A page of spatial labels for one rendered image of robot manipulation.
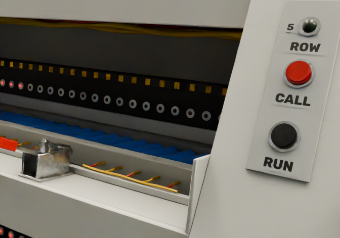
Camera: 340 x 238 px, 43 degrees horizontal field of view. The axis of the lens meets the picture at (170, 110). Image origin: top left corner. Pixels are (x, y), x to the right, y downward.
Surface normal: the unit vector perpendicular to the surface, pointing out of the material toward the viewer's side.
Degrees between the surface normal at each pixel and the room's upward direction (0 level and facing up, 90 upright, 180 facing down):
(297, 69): 90
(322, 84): 90
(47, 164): 90
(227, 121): 90
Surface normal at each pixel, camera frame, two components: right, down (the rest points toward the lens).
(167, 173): -0.52, 0.04
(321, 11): -0.44, -0.31
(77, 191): 0.10, -0.99
